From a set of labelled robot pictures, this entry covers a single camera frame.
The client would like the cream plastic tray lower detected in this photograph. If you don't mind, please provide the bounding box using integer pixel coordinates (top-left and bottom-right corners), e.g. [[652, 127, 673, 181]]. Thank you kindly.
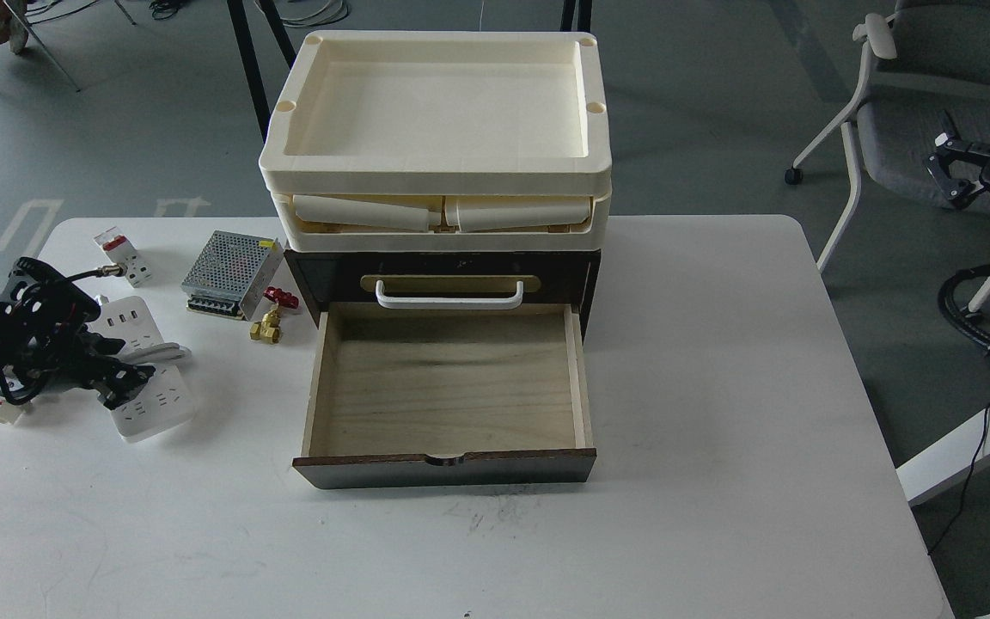
[[268, 179, 612, 252]]

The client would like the metal mesh power supply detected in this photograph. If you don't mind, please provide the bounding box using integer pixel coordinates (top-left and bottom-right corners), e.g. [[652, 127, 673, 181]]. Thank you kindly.
[[181, 230, 283, 320]]

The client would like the brass valve red handle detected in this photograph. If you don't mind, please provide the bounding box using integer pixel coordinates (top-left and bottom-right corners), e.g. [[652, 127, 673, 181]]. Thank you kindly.
[[250, 286, 300, 344]]

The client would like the cream plastic tray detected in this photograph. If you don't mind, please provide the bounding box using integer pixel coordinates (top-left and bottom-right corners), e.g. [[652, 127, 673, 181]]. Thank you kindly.
[[259, 30, 612, 196], [268, 179, 612, 252]]

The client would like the white power strip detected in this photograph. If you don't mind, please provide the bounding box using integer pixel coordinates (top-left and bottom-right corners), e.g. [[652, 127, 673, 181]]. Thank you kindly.
[[89, 297, 195, 443]]

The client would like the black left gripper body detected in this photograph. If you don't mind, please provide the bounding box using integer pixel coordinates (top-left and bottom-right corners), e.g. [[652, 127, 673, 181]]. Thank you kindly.
[[0, 258, 105, 401]]

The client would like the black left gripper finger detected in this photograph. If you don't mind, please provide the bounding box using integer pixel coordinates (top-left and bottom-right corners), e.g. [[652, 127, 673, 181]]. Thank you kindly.
[[74, 359, 156, 410], [74, 328, 126, 358]]

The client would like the white power strip cable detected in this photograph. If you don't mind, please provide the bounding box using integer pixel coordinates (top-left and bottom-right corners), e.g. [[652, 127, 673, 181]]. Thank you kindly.
[[121, 342, 193, 364]]

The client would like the thin black cable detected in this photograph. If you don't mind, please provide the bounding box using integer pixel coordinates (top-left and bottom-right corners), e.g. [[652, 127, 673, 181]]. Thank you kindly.
[[926, 402, 990, 555]]

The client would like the white red circuit breaker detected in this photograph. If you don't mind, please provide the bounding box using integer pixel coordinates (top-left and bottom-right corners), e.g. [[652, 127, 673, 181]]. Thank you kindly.
[[94, 226, 153, 287]]

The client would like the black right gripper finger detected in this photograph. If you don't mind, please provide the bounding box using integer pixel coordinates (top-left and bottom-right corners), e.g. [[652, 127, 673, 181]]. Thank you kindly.
[[927, 158, 985, 209], [932, 110, 990, 169]]

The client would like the white metal pipe fitting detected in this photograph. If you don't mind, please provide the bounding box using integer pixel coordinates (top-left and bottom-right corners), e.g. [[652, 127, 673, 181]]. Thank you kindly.
[[0, 395, 31, 426]]

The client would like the cream plastic tray top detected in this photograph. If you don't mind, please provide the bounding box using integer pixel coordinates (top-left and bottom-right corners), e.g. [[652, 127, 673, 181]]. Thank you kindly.
[[259, 30, 612, 196]]

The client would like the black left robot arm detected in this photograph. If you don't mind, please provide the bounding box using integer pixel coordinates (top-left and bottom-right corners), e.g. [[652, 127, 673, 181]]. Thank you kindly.
[[0, 257, 155, 410]]

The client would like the white side table edge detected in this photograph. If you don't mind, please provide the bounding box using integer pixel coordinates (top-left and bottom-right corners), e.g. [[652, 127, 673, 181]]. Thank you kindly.
[[896, 405, 990, 506]]

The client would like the white drawer handle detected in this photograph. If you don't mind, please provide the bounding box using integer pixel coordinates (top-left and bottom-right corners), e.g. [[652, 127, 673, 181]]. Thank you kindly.
[[375, 279, 525, 310]]

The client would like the open wooden drawer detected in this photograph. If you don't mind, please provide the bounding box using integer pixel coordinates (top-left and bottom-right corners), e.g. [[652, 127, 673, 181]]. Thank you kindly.
[[292, 304, 596, 489]]

